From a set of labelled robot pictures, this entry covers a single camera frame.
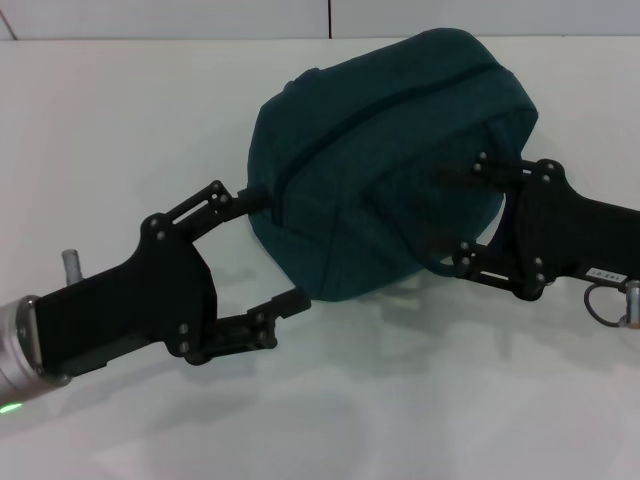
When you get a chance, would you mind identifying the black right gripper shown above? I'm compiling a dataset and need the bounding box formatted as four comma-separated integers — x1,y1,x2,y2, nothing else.
414,152,640,304

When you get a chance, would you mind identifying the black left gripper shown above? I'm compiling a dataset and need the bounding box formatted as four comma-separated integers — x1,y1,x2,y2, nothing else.
33,179,312,379

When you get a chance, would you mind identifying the dark teal zipper bag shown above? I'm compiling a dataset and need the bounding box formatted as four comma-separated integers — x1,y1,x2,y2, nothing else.
246,27,540,304

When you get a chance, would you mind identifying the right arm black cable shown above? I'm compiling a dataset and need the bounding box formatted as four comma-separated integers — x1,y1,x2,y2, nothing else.
582,279,640,331

